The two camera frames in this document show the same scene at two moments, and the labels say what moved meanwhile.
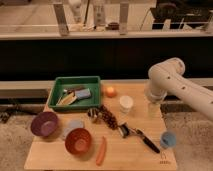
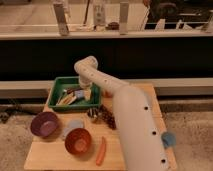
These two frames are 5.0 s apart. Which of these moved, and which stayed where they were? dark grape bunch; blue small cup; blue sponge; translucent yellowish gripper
Moved: translucent yellowish gripper
Stayed: blue small cup; dark grape bunch; blue sponge
